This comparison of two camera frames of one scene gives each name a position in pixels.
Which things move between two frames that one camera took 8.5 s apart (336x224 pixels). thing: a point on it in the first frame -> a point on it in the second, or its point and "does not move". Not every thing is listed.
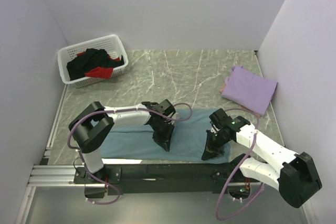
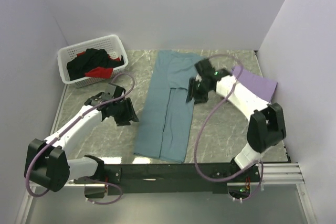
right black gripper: x=208 y=153 -> x=192 y=94
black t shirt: x=79 y=65 does not move
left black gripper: x=164 y=140 -> x=129 y=114
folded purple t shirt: x=251 y=90 does not move
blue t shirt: x=135 y=141 -> x=165 y=126
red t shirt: x=104 y=72 does not move
